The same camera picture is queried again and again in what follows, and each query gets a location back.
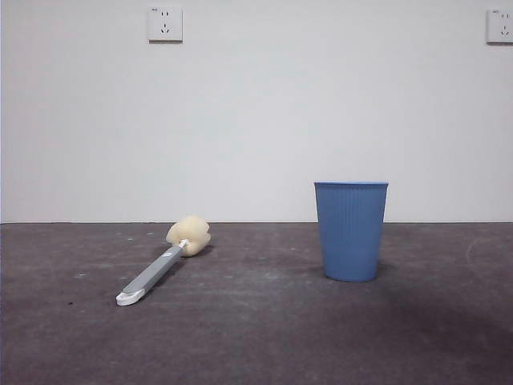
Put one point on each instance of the blue ribbed plastic cup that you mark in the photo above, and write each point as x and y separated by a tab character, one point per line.
350	232

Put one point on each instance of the white wall socket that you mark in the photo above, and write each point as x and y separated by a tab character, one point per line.
165	25
500	26

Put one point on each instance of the grey cup brush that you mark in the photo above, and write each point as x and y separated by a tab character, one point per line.
152	272

